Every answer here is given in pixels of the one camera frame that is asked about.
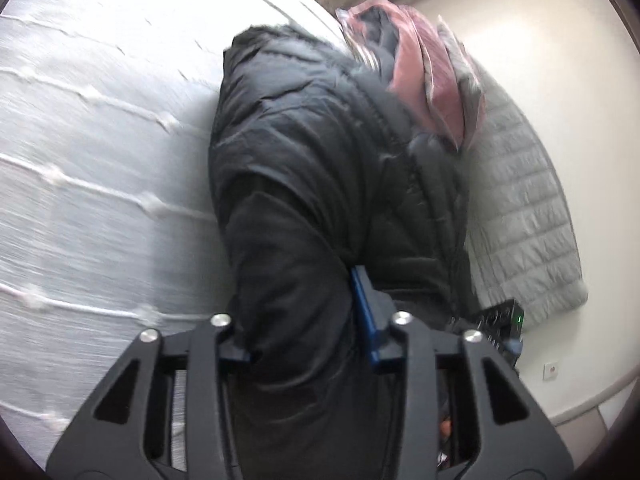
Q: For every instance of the white quilted mattress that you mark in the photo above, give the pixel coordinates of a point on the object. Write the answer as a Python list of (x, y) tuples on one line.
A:
[(100, 160)]

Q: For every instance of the white wall socket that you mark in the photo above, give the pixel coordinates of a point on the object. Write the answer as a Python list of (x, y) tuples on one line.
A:
[(551, 371)]

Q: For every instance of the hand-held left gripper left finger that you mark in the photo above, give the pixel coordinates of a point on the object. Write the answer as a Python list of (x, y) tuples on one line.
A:
[(200, 385)]

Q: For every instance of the black puffer jacket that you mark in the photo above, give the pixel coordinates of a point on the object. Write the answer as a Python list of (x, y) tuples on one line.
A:
[(310, 185)]

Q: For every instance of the grey quilted headboard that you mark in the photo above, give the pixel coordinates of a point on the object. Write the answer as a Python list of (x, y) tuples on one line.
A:
[(525, 210)]

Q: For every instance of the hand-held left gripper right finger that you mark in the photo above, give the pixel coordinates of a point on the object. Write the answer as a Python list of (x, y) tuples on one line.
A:
[(367, 315)]

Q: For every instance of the pink clothes in plastic bag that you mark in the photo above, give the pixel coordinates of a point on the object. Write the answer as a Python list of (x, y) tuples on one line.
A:
[(435, 70)]

